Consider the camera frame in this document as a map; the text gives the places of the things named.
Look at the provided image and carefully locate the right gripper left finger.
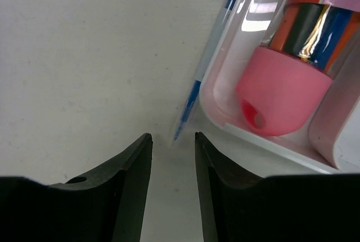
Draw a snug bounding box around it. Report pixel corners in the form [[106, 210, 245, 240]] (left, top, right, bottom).
[[1, 133, 152, 241]]

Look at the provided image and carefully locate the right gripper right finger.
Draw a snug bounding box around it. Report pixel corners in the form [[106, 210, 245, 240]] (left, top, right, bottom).
[[195, 132, 359, 241]]

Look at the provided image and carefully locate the white compartment tray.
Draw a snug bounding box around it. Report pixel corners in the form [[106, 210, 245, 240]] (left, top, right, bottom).
[[200, 0, 359, 173]]

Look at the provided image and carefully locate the pink capped marker tube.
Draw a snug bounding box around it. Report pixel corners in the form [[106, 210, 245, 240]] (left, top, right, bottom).
[[235, 0, 359, 136]]

